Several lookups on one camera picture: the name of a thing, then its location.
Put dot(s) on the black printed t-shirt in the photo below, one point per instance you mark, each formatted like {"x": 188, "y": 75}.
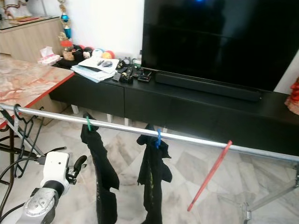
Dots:
{"x": 154, "y": 186}
{"x": 103, "y": 182}

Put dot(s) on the red lid jar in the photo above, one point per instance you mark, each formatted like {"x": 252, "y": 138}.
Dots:
{"x": 67, "y": 51}

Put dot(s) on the marble pattern folding table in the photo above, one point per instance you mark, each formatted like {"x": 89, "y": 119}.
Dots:
{"x": 23, "y": 84}

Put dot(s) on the black small electronics pile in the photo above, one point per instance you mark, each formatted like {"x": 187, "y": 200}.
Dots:
{"x": 131, "y": 73}

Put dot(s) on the black plush toy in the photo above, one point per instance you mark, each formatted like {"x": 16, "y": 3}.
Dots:
{"x": 81, "y": 52}

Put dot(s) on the black flat television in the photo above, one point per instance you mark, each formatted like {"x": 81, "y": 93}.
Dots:
{"x": 215, "y": 37}

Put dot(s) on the red laughing buddha statue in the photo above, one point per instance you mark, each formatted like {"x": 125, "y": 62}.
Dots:
{"x": 295, "y": 95}

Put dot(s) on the gold blue trophy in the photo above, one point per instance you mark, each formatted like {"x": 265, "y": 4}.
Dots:
{"x": 65, "y": 18}

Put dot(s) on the red plastic hanger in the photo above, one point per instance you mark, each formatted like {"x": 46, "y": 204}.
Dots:
{"x": 209, "y": 176}

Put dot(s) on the black low tv console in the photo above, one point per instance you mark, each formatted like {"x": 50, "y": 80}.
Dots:
{"x": 182, "y": 114}

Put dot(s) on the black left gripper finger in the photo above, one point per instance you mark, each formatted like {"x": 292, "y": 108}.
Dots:
{"x": 80, "y": 162}

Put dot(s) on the orange yellow ball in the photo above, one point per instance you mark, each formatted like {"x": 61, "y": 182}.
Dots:
{"x": 108, "y": 55}

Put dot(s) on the black computer mouse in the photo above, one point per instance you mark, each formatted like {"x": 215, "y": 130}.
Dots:
{"x": 106, "y": 64}

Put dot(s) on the pink white tissue box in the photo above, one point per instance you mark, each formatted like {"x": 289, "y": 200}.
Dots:
{"x": 49, "y": 57}

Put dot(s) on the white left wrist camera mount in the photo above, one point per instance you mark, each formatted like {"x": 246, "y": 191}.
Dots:
{"x": 55, "y": 170}

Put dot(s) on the light wooden sideboard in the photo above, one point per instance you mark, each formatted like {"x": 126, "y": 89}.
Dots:
{"x": 28, "y": 44}

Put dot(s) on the blue plastic hanger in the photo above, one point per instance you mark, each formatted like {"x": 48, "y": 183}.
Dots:
{"x": 159, "y": 139}

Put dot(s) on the white figurine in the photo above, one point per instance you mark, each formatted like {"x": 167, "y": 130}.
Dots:
{"x": 18, "y": 8}

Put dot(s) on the white paper stack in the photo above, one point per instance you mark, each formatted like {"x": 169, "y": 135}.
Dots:
{"x": 91, "y": 72}

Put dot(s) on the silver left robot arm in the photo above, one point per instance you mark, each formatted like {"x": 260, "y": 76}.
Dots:
{"x": 39, "y": 207}

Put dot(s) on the black soundbar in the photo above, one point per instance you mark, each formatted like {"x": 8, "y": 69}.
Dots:
{"x": 205, "y": 86}

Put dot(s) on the silver metal clothes rack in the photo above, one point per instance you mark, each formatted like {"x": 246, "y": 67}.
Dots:
{"x": 121, "y": 127}

